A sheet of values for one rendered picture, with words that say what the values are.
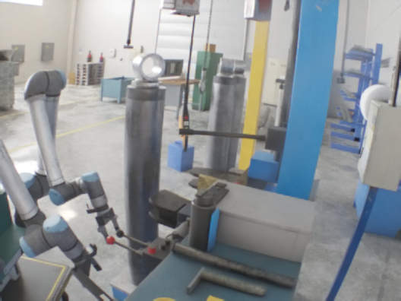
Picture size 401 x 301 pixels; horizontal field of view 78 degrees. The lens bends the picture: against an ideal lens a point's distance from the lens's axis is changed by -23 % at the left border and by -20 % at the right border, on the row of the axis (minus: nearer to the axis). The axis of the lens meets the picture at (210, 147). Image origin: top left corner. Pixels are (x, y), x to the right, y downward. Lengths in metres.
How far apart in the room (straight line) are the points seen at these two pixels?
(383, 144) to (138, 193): 1.31
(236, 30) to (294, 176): 11.41
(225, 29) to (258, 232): 11.95
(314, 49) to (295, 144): 0.41
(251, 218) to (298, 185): 0.43
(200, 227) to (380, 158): 0.95
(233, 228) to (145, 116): 0.80
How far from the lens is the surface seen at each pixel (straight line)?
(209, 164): 2.93
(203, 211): 0.92
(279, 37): 12.20
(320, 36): 1.27
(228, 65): 2.77
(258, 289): 0.86
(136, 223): 1.82
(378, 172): 1.54
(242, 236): 1.02
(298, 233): 0.98
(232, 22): 12.68
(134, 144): 1.62
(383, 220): 3.63
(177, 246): 0.96
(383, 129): 1.49
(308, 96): 1.27
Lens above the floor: 1.67
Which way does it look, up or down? 17 degrees down
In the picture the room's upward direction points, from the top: 6 degrees clockwise
